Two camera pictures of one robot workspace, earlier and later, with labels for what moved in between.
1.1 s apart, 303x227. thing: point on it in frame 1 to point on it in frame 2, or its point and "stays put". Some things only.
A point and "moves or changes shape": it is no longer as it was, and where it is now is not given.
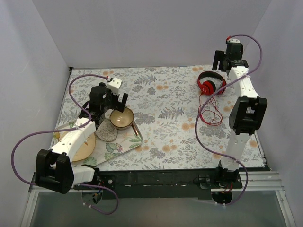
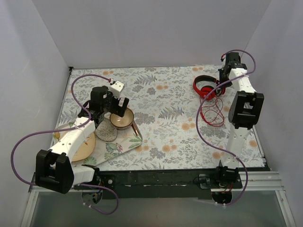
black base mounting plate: (159, 183) stays put
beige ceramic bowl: (122, 120) stays put
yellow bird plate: (84, 148) stays put
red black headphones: (208, 87) moves or changes shape
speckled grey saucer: (106, 131) stays put
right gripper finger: (218, 56) to (222, 88)
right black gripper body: (221, 61) to (224, 77)
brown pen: (135, 129) stays put
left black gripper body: (117, 100) stays put
